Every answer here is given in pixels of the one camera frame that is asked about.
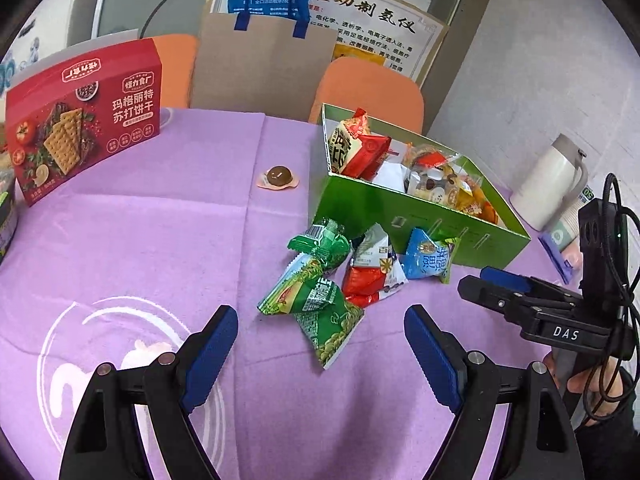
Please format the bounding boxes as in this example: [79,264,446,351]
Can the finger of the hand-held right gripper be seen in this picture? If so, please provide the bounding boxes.
[457,275,538,323]
[479,266,583,306]

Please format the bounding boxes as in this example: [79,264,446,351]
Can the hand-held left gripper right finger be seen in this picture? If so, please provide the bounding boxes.
[404,305,586,480]

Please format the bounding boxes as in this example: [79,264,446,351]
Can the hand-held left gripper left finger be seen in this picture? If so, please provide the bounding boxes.
[59,305,239,480]

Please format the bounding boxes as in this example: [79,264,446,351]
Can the blue snack packet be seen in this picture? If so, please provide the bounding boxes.
[400,228,458,283]

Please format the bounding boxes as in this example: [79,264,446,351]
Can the red and white snack packet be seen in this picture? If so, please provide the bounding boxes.
[341,223,408,309]

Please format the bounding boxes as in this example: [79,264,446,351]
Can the light green snack packet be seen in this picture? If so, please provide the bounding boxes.
[257,255,351,317]

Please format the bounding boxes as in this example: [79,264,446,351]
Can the green cardboard box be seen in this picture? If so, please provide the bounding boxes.
[308,103,531,271]

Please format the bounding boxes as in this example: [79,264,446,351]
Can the small clear chocolate ball packet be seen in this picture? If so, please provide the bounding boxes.
[407,170,461,206]

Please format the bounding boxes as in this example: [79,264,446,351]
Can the dark green snack packet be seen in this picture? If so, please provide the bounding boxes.
[286,218,352,268]

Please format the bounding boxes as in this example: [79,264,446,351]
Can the plain red snack packet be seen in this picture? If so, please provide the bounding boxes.
[345,134,393,181]

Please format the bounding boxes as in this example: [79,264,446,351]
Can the red noodle snack packet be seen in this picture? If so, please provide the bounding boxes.
[327,108,373,176]

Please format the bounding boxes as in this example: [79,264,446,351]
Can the person's right forearm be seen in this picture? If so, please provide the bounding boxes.
[572,370,640,480]

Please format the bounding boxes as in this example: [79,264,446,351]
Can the person's right hand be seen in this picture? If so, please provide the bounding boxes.
[542,352,626,423]

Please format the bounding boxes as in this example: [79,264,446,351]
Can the pack of paper cups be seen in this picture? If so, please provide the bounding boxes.
[539,187,586,286]

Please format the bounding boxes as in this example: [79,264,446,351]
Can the white thermos jug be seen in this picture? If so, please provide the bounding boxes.
[509,133,590,232]

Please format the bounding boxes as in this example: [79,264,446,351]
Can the purple tablecloth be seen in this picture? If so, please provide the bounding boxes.
[0,105,576,480]

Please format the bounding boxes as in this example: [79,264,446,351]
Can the chocolate candy on pink wrapper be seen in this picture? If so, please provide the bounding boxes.
[255,165,301,192]

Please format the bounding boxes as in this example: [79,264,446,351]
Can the orange chair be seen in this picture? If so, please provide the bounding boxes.
[150,34,198,109]
[308,57,425,133]

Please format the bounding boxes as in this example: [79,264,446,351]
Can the red cracker box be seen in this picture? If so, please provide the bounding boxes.
[5,37,163,208]

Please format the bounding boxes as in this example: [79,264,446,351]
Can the black cable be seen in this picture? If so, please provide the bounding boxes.
[582,172,640,423]

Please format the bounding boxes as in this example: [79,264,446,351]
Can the wall poster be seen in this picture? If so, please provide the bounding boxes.
[300,0,451,81]

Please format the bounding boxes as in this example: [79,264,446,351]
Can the brown paper bag blue handles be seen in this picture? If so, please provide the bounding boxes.
[190,0,340,121]

